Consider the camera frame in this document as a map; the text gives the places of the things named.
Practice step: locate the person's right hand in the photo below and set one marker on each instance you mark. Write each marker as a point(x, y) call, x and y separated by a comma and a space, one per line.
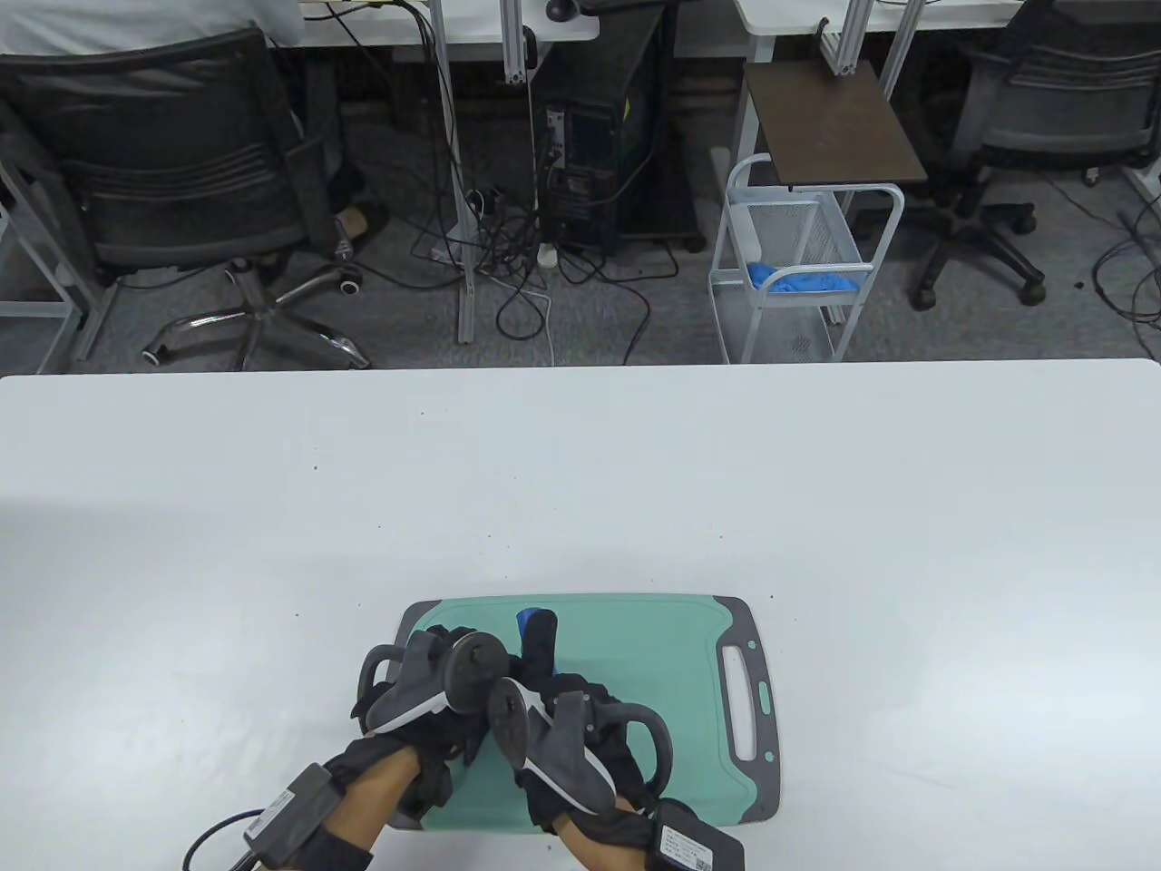
point(541, 635)

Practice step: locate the person's left hand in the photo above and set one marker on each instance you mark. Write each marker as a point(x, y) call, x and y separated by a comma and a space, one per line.
point(444, 739)

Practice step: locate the blue plastic scraper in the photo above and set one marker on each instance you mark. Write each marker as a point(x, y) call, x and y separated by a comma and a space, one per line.
point(524, 621)

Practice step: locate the grey hand controller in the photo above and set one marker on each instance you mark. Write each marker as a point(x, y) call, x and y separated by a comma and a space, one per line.
point(472, 676)
point(508, 717)

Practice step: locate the person's left forearm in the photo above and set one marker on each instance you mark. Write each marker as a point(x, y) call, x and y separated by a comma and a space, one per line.
point(367, 807)

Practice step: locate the person's right forearm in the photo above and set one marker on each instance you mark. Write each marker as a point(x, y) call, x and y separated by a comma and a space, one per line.
point(590, 848)

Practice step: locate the green cutting board grey rim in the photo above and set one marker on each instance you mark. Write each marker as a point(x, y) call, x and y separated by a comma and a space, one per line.
point(671, 653)

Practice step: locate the blue cloth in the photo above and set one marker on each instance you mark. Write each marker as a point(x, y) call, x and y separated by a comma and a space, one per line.
point(798, 281)

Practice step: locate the black computer tower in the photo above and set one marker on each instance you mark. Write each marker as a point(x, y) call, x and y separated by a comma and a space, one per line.
point(580, 163)

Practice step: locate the tall aluminium profile upright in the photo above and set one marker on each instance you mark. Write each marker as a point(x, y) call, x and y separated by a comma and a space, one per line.
point(453, 136)

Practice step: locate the black mesh chair chrome base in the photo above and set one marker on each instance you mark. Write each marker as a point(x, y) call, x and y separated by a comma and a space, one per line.
point(181, 181)

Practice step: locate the brown wooden board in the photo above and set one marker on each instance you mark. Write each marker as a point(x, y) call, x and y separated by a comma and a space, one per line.
point(834, 127)

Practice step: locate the black computer mouse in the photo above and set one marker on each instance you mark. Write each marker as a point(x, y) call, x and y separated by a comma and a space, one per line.
point(562, 9)

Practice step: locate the white desk with mouse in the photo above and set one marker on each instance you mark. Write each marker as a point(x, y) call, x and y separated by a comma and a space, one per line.
point(381, 27)

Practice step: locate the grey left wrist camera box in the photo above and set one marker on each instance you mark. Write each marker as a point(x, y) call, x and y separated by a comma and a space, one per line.
point(295, 812)

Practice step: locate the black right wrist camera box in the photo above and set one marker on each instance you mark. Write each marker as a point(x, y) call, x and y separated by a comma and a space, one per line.
point(694, 844)

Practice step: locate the aluminium profile post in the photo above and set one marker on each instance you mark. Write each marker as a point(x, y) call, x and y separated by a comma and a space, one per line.
point(519, 45)
point(848, 36)
point(900, 45)

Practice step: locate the white metal frame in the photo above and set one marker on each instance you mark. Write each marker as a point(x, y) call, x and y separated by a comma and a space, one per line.
point(54, 281)

